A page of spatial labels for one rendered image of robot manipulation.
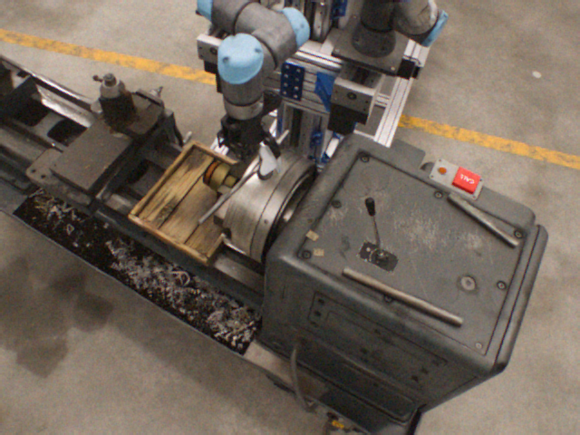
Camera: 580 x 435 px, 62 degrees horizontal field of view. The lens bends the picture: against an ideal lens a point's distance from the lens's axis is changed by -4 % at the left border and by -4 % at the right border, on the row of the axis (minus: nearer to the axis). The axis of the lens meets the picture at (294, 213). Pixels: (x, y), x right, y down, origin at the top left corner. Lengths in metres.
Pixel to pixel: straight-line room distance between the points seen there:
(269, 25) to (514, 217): 0.77
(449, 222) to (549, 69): 2.80
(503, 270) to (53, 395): 1.92
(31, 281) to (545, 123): 3.12
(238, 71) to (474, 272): 0.71
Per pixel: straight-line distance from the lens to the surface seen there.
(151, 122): 1.68
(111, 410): 2.38
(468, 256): 1.24
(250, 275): 1.54
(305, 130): 2.25
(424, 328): 1.13
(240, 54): 0.85
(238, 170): 1.40
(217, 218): 1.34
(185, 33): 3.59
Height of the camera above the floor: 2.28
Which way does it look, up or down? 59 degrees down
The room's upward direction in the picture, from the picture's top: 8 degrees clockwise
